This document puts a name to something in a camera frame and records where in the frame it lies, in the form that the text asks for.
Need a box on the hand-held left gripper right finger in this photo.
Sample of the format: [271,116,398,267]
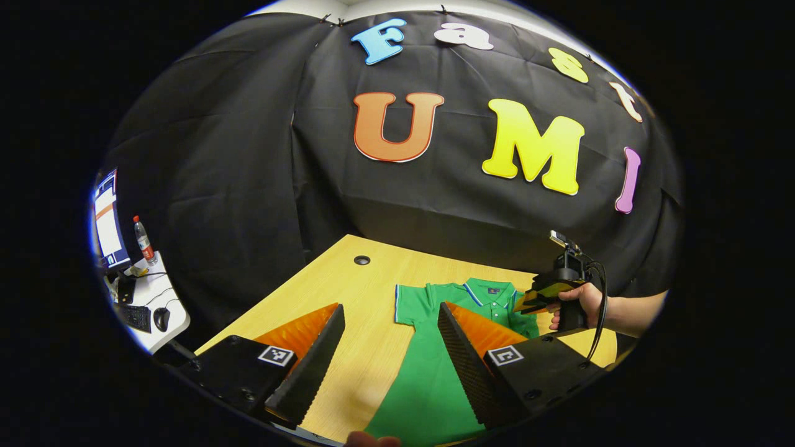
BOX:
[437,302,608,430]

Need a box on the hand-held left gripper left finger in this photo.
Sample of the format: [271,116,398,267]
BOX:
[177,303,346,428]

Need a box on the green T-shirt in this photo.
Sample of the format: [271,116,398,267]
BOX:
[363,278,541,447]

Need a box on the white desk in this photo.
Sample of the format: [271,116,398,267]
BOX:
[102,251,191,354]

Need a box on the black keyboard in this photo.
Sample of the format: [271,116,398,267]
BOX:
[117,303,153,334]

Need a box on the plastic drink bottle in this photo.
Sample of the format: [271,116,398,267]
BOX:
[133,215,157,266]

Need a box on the computer monitor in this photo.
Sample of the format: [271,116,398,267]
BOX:
[92,169,132,271]

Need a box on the row of black cloth clips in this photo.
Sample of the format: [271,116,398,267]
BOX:
[320,5,449,27]

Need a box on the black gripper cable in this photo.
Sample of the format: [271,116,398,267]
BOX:
[581,260,608,362]

